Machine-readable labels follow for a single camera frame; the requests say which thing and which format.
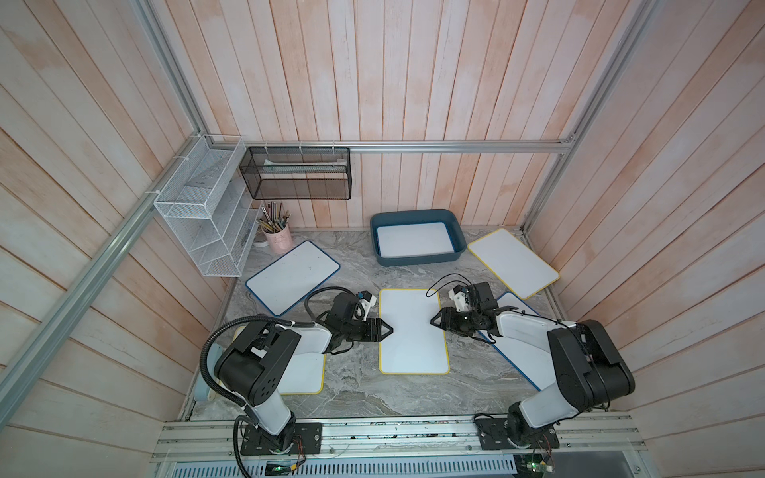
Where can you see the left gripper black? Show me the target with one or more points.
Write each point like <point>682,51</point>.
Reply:
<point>374,331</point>

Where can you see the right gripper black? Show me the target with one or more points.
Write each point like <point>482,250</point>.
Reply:
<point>447,320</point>

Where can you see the yellow whiteboard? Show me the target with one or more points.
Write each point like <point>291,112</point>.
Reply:
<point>415,348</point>
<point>304,375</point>
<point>520,269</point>

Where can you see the blue whiteboard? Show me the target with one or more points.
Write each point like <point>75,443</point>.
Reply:
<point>413,240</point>
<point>533,360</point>
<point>288,280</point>

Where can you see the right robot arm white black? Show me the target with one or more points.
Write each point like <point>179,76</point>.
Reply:
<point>588,368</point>

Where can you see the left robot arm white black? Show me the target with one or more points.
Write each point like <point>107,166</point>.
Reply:
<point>245,360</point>

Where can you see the teal plastic storage box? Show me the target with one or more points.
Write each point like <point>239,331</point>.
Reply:
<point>417,217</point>

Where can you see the pink pencil cup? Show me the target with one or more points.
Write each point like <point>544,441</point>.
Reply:
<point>274,223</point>

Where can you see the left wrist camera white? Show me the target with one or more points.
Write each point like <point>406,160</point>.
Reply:
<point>367,301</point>

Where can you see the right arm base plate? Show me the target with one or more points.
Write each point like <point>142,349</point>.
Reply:
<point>500,433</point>

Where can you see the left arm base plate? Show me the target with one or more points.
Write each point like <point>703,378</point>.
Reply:
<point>297,438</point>

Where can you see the black mesh wall basket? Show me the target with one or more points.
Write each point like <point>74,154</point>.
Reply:
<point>297,173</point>

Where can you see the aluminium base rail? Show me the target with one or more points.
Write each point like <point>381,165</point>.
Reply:
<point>196,441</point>

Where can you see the white wire mesh shelf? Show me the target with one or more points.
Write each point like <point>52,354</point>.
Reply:
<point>207,205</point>

